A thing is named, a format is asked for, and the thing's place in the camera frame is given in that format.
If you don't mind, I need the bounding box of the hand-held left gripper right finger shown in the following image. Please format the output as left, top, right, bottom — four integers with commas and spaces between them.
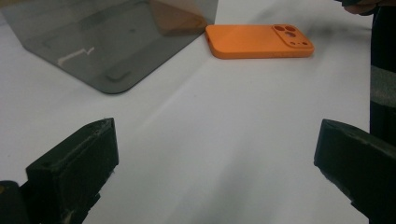
313, 119, 396, 224

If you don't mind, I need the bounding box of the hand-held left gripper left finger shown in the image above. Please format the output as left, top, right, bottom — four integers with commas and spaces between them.
25, 117, 120, 224

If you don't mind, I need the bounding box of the grey translucent plastic box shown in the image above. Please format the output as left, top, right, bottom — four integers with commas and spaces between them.
0, 0, 219, 95

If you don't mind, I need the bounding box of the orange phone case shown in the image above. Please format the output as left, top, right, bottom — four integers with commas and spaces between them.
205, 23, 316, 60

